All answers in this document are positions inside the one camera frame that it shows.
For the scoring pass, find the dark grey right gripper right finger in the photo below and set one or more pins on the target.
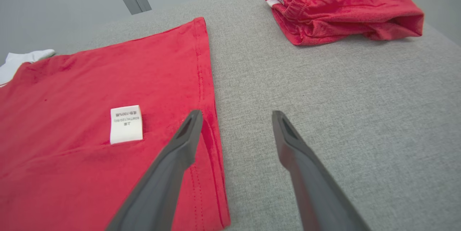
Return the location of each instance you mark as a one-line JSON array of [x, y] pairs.
[[317, 198]]

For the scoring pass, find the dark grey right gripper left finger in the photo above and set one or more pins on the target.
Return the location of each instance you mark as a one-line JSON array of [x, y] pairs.
[[158, 195]]

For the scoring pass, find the red t-shirt with white sleeves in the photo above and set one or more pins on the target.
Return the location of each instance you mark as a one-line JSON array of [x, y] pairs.
[[90, 79]]

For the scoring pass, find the red shorts with white stripe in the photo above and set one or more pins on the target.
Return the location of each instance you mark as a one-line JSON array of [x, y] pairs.
[[342, 7]]

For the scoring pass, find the grey fabric sofa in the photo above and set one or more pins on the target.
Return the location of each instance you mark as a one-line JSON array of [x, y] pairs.
[[342, 90]]

